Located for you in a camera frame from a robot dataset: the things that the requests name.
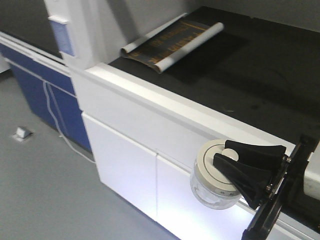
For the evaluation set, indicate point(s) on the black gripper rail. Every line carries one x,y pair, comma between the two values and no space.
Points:
253,171

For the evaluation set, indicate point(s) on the glass jar with white lid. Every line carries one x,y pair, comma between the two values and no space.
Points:
209,186

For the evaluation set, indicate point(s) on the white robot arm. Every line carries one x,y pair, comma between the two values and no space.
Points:
272,182

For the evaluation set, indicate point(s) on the rolled black poster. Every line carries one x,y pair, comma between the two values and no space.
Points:
164,46

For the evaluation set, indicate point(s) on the white floor socket box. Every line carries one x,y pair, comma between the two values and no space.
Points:
22,134

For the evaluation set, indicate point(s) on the blue lab cabinet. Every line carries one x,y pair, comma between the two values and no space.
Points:
28,44

